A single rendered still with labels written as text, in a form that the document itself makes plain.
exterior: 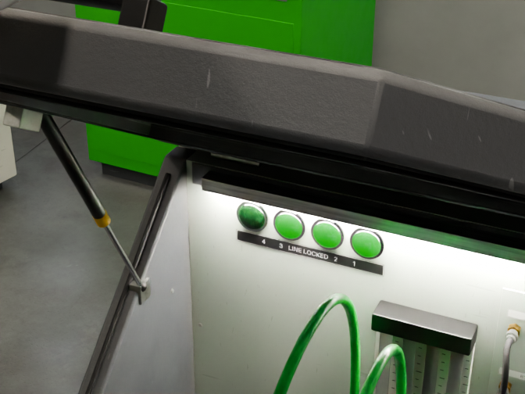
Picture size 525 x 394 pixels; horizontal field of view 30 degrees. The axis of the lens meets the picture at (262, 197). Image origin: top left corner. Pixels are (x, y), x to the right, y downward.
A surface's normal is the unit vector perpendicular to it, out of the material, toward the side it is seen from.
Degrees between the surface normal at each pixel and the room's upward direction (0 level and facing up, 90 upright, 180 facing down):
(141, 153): 90
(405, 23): 90
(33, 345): 0
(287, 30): 90
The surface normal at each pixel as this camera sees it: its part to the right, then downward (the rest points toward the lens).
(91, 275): 0.00, -0.87
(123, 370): 0.91, 0.21
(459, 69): -0.36, 0.45
